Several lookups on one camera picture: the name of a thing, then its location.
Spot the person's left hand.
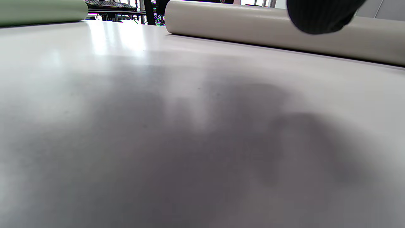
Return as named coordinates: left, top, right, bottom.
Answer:
left=286, top=0, right=367, bottom=35

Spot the green desk mat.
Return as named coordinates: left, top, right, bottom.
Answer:
left=0, top=0, right=89, bottom=27

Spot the black computer cart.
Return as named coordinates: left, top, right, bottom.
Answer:
left=87, top=8, right=147, bottom=22

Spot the black keyboard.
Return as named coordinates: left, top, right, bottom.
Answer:
left=85, top=0, right=138, bottom=10

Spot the grey desk mat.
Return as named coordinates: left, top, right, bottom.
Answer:
left=165, top=0, right=405, bottom=67

